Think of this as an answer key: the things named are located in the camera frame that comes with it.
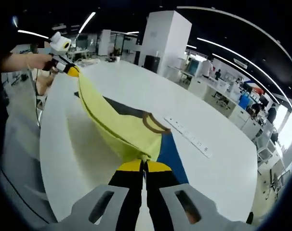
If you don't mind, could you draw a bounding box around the long curved ceiling light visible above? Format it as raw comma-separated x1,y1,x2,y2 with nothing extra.
196,37,292,114

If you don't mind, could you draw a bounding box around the white office chair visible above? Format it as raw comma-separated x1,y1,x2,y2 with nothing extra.
256,139,277,165

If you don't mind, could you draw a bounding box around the black cabinet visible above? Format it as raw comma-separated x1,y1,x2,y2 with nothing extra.
144,55,160,73

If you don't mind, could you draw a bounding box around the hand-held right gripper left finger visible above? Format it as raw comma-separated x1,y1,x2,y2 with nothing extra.
71,159,144,231

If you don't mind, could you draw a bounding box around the straight ceiling light strip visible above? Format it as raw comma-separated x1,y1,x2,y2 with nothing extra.
78,12,96,34

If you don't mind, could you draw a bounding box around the person's left hand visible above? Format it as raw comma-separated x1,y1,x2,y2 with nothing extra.
31,54,54,71

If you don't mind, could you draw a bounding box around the beige bulky object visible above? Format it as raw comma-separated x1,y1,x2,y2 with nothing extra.
37,69,55,95

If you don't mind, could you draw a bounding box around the yellow garment with dark sleeves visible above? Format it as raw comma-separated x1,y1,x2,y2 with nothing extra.
73,69,190,186

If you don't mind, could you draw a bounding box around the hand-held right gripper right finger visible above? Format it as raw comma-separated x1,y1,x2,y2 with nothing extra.
146,160,224,231

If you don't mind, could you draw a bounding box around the white square pillar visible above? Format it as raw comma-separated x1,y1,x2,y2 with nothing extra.
138,11,192,76

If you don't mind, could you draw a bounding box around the black cable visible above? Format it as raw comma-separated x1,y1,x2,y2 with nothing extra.
33,69,42,128

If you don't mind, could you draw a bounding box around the blue bin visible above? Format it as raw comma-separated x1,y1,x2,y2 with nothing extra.
239,93,251,108

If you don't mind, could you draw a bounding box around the white table socket strip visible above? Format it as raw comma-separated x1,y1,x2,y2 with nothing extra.
164,116,213,159

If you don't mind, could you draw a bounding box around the white cabinet row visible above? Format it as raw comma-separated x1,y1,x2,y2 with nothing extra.
188,77,260,136

